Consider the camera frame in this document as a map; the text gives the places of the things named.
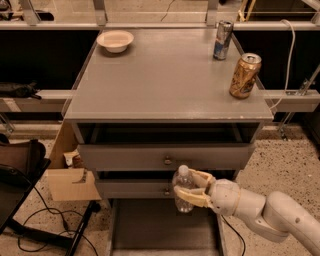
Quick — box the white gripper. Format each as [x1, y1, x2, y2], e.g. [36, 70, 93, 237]
[174, 169, 240, 215]

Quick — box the clear plastic water bottle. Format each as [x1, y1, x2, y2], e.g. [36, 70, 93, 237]
[172, 165, 195, 213]

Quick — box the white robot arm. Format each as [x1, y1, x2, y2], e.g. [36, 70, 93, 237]
[172, 165, 320, 256]

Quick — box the grey middle drawer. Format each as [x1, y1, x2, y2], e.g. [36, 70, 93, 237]
[95, 179, 174, 199]

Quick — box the grey drawer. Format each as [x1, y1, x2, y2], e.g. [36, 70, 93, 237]
[105, 199, 227, 256]
[95, 179, 174, 199]
[78, 144, 255, 171]

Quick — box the grey bottom drawer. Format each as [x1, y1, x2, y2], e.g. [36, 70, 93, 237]
[105, 199, 227, 256]

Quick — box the grey drawer cabinet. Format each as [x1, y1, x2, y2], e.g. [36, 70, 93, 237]
[64, 27, 275, 256]

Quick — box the grey top drawer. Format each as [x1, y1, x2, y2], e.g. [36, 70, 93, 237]
[78, 144, 255, 171]

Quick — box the gold soda can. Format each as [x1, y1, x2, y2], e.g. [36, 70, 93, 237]
[229, 53, 262, 99]

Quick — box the cardboard box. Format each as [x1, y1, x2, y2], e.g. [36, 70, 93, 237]
[46, 122, 101, 201]

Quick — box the silver blue energy drink can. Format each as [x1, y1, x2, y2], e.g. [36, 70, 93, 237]
[213, 20, 233, 60]

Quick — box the white paper bowl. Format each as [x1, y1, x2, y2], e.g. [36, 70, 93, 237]
[96, 30, 134, 53]

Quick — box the black folding chair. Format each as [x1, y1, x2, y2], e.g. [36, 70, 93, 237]
[0, 134, 100, 256]

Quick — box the black floor cable right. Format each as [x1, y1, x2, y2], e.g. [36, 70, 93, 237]
[221, 214, 247, 256]

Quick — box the black floor cable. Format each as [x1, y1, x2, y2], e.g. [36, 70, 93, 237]
[221, 214, 247, 256]
[17, 186, 100, 256]

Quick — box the black floor cable left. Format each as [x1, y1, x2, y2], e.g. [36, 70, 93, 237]
[17, 186, 100, 256]

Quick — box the white hanging cable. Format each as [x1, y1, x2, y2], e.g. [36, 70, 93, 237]
[269, 18, 297, 111]

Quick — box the black object on rail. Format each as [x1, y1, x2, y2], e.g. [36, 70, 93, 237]
[0, 82, 41, 100]

